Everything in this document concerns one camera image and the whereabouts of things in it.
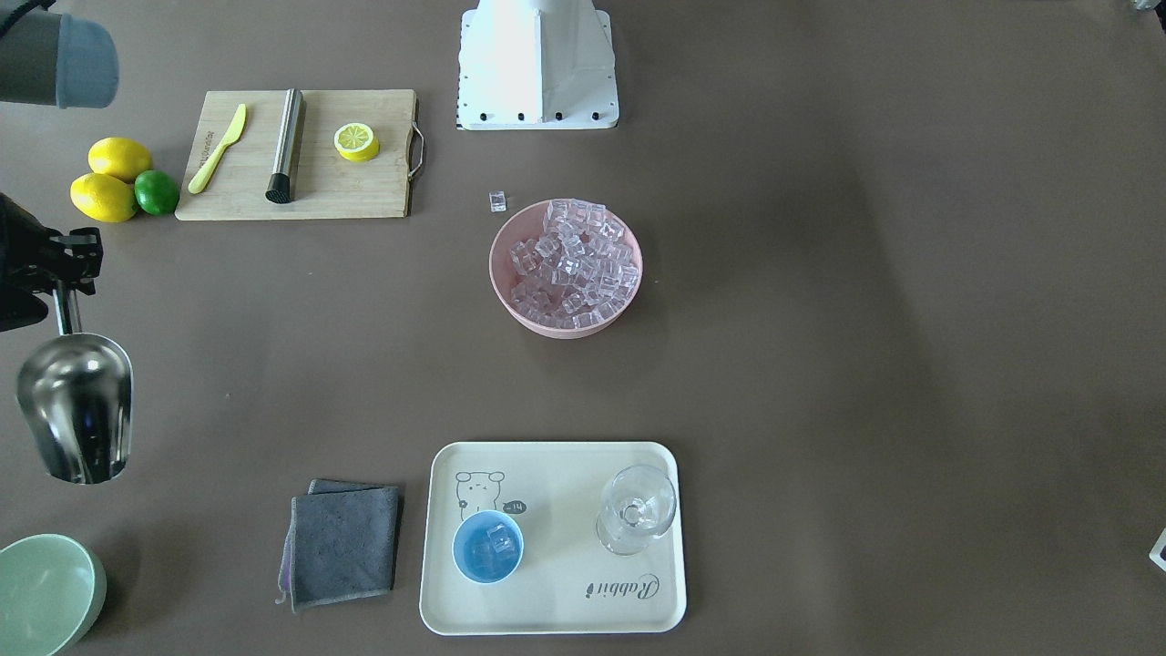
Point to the stray ice cube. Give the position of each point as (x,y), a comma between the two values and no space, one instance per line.
(497,200)

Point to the ice cubes in cup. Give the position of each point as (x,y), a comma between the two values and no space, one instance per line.
(492,552)

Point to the clear wine glass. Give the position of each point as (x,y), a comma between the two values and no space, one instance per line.
(638,506)

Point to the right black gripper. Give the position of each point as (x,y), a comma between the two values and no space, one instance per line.
(20,244)

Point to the clear ice cubes in bowl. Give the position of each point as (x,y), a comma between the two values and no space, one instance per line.
(574,264)

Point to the steel muddler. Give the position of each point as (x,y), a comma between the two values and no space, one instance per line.
(279,186)

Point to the metal ice scoop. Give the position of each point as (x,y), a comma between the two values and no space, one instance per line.
(76,394)

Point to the upper yellow lemon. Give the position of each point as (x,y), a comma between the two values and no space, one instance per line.
(122,158)

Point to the pink bowl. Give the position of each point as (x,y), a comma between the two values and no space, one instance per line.
(565,328)

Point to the yellow lemon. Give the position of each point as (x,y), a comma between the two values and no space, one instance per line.
(104,198)
(122,158)

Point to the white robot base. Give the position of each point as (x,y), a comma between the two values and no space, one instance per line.
(536,65)

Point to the grey folded cloth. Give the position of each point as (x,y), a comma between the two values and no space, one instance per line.
(341,543)

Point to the green lime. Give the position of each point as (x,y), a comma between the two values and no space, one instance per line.
(156,192)

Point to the blue cup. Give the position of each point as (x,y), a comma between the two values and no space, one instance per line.
(473,523)

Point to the cream serving tray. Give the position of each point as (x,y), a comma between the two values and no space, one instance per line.
(567,581)

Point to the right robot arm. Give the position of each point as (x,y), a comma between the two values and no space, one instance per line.
(52,60)

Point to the green bowl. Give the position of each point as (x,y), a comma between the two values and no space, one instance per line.
(52,591)

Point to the half lemon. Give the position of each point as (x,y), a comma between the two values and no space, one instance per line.
(356,142)

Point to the yellow-green plastic knife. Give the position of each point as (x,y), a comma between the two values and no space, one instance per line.
(200,180)

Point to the lower yellow lemon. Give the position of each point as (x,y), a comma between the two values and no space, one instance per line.
(104,198)

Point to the white object at edge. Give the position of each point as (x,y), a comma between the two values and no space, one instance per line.
(1157,553)

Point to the bamboo cutting board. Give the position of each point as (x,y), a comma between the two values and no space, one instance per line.
(324,186)

